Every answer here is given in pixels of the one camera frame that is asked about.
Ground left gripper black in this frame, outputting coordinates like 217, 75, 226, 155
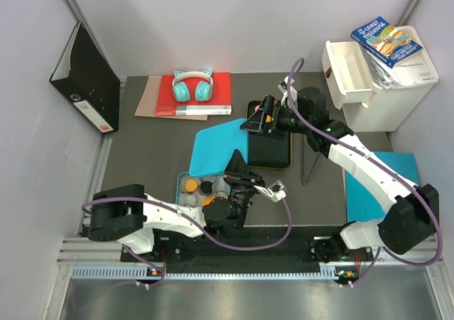
223, 150, 265, 232

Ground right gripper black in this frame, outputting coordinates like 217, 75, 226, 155
240, 96, 311, 140

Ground teal tin lid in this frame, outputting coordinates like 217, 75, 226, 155
189, 118, 249, 177

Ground black round cookie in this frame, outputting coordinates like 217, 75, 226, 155
199, 181, 213, 195

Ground orange fish cookie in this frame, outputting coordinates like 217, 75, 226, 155
202, 197, 213, 206

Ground orange round cookie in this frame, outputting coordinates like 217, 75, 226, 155
184, 179, 199, 193

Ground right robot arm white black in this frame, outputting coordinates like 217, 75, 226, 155
240, 87, 443, 260

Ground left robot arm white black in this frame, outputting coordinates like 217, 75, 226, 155
88, 150, 265, 261

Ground black cookie tray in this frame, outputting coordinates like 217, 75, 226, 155
245, 100, 294, 171

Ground red book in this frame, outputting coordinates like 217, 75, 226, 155
155, 70, 232, 117

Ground teal cookie tin box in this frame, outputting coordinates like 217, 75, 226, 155
175, 172, 230, 207

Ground teal cat ear headphones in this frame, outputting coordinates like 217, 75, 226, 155
172, 70, 214, 103

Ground white drawer unit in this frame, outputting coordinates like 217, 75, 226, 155
321, 40, 439, 132

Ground brown cardboard folder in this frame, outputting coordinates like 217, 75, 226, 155
134, 76, 208, 121

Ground blue folder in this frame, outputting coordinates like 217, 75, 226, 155
345, 152, 419, 222

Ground blue paperback book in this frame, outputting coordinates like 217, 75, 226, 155
350, 16, 423, 68

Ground white booklet stack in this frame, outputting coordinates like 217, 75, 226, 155
362, 50, 438, 89

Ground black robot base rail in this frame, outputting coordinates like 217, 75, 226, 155
120, 224, 373, 275

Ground black ring binder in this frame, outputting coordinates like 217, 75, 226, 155
49, 23, 121, 133

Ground grey cable duct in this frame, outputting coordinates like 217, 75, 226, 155
72, 265, 356, 280

